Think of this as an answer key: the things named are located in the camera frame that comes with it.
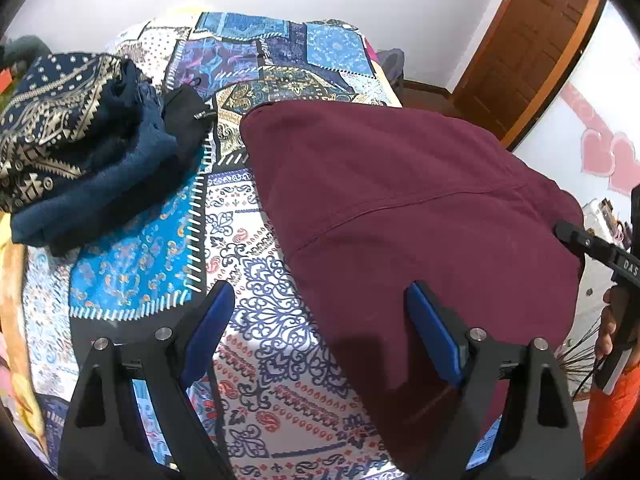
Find orange wooden bed frame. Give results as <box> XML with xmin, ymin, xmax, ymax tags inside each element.
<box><xmin>0</xmin><ymin>210</ymin><xmax>51</xmax><ymax>461</ymax></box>

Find brown wooden door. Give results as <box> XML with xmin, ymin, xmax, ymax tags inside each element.
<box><xmin>451</xmin><ymin>0</ymin><xmax>607</xmax><ymax>148</ymax></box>

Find maroon button shirt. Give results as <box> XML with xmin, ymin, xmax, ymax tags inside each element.
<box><xmin>240</xmin><ymin>100</ymin><xmax>586</xmax><ymax>476</ymax></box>

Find small clutter on suitcase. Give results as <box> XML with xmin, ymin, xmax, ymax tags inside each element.
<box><xmin>599</xmin><ymin>199</ymin><xmax>632</xmax><ymax>247</ymax></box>

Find blue patchwork bedspread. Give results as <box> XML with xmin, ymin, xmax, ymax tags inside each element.
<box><xmin>20</xmin><ymin>10</ymin><xmax>503</xmax><ymax>480</ymax></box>

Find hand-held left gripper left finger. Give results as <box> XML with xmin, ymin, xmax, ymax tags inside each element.
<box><xmin>57</xmin><ymin>280</ymin><xmax>237</xmax><ymax>480</ymax></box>

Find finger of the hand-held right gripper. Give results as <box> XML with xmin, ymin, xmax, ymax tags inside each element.
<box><xmin>553</xmin><ymin>220</ymin><xmax>603</xmax><ymax>262</ymax></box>

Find navy knit garment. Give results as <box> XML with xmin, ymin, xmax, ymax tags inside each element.
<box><xmin>10</xmin><ymin>60</ymin><xmax>201</xmax><ymax>257</ymax></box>

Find grey purple backpack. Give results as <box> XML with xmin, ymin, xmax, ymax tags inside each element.
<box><xmin>375</xmin><ymin>47</ymin><xmax>406</xmax><ymax>97</ymax></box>

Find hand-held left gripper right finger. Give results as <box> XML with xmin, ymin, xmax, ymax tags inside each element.
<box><xmin>404</xmin><ymin>280</ymin><xmax>587</xmax><ymax>480</ymax></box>

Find person's right hand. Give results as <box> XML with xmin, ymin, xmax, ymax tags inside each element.
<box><xmin>594</xmin><ymin>284</ymin><xmax>622</xmax><ymax>361</ymax></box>

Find frosted sliding wardrobe door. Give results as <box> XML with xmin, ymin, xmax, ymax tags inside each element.
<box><xmin>510</xmin><ymin>0</ymin><xmax>640</xmax><ymax>241</ymax></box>

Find navy gold patterned cloth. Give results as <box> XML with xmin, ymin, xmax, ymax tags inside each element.
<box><xmin>0</xmin><ymin>50</ymin><xmax>132</xmax><ymax>212</ymax></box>

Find blue denim garment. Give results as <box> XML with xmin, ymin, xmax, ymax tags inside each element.
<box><xmin>134</xmin><ymin>79</ymin><xmax>167</xmax><ymax>118</ymax></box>

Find white ribbed suitcase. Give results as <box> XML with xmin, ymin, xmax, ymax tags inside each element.
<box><xmin>574</xmin><ymin>197</ymin><xmax>632</xmax><ymax>323</ymax></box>

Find black garment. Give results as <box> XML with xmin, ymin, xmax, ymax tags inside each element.
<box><xmin>162</xmin><ymin>77</ymin><xmax>217</xmax><ymax>171</ymax></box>

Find dark thin sticks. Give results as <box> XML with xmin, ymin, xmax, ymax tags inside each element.
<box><xmin>554</xmin><ymin>317</ymin><xmax>603</xmax><ymax>401</ymax></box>

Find pink heart stickers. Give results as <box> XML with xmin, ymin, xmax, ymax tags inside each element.
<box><xmin>560</xmin><ymin>82</ymin><xmax>640</xmax><ymax>197</ymax></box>

